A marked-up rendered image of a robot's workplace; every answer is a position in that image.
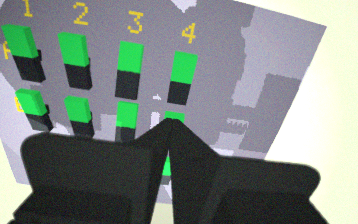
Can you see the grey switch panel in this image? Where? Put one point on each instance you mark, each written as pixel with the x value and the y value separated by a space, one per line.
pixel 113 69

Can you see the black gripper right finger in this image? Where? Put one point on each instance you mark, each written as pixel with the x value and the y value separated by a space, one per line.
pixel 199 176

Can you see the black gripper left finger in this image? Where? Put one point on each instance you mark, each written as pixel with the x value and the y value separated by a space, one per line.
pixel 131 169

